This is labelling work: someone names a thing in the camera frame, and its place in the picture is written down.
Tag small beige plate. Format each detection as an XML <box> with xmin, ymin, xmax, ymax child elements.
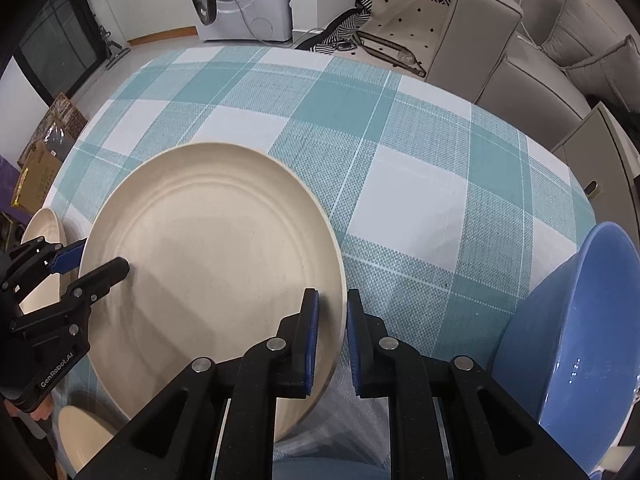
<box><xmin>21</xmin><ymin>207</ymin><xmax>81</xmax><ymax>313</ymax></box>
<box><xmin>57</xmin><ymin>405</ymin><xmax>123</xmax><ymax>473</ymax></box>

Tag white kitchen base cabinet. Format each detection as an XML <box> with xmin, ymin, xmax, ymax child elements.
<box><xmin>80</xmin><ymin>0</ymin><xmax>201</xmax><ymax>46</ymax></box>

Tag grey sofa cushion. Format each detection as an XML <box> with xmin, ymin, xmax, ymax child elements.
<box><xmin>562</xmin><ymin>35</ymin><xmax>640</xmax><ymax>111</ymax></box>
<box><xmin>540</xmin><ymin>0</ymin><xmax>591</xmax><ymax>66</ymax></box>

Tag dark glass door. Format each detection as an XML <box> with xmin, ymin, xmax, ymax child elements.
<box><xmin>15</xmin><ymin>0</ymin><xmax>101</xmax><ymax>106</ymax></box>

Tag dark patterned box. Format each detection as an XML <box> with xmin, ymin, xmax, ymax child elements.
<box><xmin>30</xmin><ymin>92</ymin><xmax>88</xmax><ymax>161</ymax></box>

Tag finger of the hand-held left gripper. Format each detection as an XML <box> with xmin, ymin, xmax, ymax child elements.
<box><xmin>0</xmin><ymin>237</ymin><xmax>87</xmax><ymax>306</ymax></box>
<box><xmin>9</xmin><ymin>257</ymin><xmax>132</xmax><ymax>347</ymax></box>

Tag white washing machine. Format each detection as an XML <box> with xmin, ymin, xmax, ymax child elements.
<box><xmin>182</xmin><ymin>0</ymin><xmax>293</xmax><ymax>43</ymax></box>

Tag white power cable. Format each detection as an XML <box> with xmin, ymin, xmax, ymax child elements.
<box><xmin>517</xmin><ymin>0</ymin><xmax>546</xmax><ymax>51</ymax></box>

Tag floor mop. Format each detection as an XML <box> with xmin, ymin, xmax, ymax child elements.
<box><xmin>95</xmin><ymin>25</ymin><xmax>131</xmax><ymax>71</ymax></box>

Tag beige side cabinet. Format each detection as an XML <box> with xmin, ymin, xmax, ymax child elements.
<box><xmin>550</xmin><ymin>102</ymin><xmax>640</xmax><ymax>271</ymax></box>

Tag beige diamond print cushion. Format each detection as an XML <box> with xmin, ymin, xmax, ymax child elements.
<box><xmin>360</xmin><ymin>0</ymin><xmax>453</xmax><ymax>36</ymax></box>

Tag grey sofa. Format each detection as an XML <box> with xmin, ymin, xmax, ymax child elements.
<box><xmin>425</xmin><ymin>0</ymin><xmax>640</xmax><ymax>151</ymax></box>

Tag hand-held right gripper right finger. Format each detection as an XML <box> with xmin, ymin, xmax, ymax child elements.
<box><xmin>346</xmin><ymin>287</ymin><xmax>591</xmax><ymax>480</ymax></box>

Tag blue bowl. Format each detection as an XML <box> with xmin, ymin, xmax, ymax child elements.
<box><xmin>492</xmin><ymin>221</ymin><xmax>640</xmax><ymax>478</ymax></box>

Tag brown cardboard box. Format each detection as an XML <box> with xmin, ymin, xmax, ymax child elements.
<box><xmin>10</xmin><ymin>140</ymin><xmax>63</xmax><ymax>211</ymax></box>

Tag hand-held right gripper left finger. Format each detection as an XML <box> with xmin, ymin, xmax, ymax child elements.
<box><xmin>75</xmin><ymin>287</ymin><xmax>321</xmax><ymax>480</ymax></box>

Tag large beige plate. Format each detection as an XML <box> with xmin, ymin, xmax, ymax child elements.
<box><xmin>79</xmin><ymin>142</ymin><xmax>347</xmax><ymax>443</ymax></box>

